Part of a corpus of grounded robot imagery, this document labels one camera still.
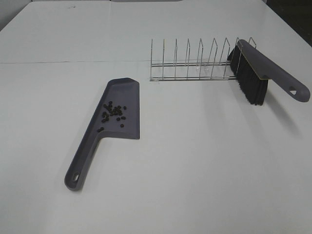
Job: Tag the pile of coffee beans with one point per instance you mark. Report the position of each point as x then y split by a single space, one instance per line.
113 113

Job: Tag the wire dish rack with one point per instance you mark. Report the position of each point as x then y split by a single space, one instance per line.
173 61

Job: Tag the purple-grey hand brush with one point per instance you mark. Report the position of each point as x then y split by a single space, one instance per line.
253 70

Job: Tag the purple-grey dustpan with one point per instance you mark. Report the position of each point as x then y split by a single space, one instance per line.
121 91

